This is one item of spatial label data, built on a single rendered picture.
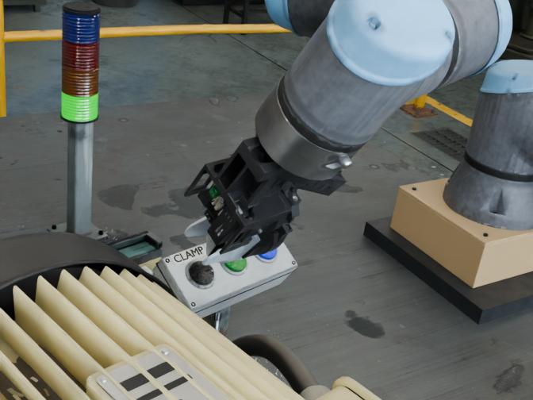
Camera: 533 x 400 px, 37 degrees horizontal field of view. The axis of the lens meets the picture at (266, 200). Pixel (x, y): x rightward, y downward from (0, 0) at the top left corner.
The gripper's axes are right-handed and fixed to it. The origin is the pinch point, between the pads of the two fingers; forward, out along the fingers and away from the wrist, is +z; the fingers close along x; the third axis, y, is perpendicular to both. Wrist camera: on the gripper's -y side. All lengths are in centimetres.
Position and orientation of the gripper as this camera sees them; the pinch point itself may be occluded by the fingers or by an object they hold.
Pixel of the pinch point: (220, 248)
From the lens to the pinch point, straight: 86.8
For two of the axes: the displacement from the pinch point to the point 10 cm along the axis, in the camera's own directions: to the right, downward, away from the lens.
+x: 5.2, 8.1, -2.8
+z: -4.6, 5.4, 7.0
